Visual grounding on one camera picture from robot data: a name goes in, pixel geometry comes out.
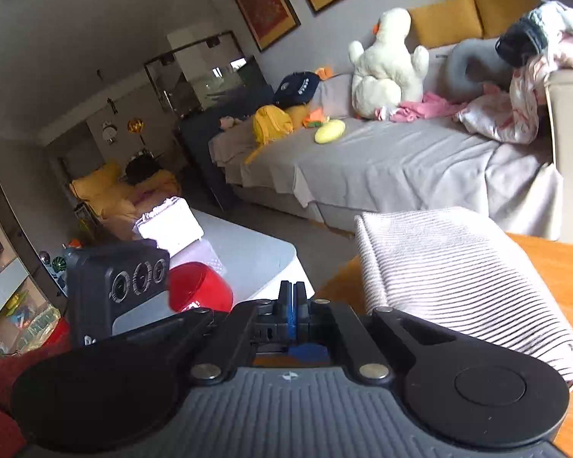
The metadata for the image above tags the grey striped knit garment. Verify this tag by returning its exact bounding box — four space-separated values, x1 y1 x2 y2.
355 207 573 389

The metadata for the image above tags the pile of clothes on armrest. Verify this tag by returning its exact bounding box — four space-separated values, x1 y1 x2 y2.
454 0 573 145

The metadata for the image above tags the white coffee table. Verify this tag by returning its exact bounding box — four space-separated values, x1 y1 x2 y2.
112 209 316 335

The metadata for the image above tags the red round object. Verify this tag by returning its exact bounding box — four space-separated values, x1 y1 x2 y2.
168 261 234 313

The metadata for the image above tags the white tissue box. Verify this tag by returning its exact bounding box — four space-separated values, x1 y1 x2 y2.
134 197 204 256

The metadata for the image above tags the beige grey sofa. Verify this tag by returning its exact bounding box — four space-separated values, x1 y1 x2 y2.
208 71 573 244

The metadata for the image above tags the yellow green oval toy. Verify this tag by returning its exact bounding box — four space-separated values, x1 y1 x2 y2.
314 119 346 145

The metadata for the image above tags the yellow plush toy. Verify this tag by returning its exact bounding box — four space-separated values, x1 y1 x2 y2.
244 105 310 164

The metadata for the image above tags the yellow armchair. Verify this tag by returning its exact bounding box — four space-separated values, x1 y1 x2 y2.
69 161 182 241

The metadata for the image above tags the dark blue cap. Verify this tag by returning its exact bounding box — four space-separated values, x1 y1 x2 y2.
273 71 321 110

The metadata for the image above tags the pink cloth on sofa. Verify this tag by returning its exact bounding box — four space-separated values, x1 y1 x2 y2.
375 92 468 123

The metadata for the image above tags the white plush duck toy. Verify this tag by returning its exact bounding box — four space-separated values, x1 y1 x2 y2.
349 7 429 119

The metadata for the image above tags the grey neck pillow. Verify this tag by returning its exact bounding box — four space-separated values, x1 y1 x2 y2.
442 38 513 102

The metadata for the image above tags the yellow cushion left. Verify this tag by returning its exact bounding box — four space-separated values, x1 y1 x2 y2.
409 0 483 48

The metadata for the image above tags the yellow cushion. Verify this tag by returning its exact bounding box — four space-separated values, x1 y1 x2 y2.
475 0 540 39
409 0 483 48

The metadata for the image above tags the yellow cushion right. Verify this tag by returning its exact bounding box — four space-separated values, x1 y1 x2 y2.
475 0 540 39

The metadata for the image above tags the black camera device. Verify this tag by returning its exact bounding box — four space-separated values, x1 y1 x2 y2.
66 239 170 347

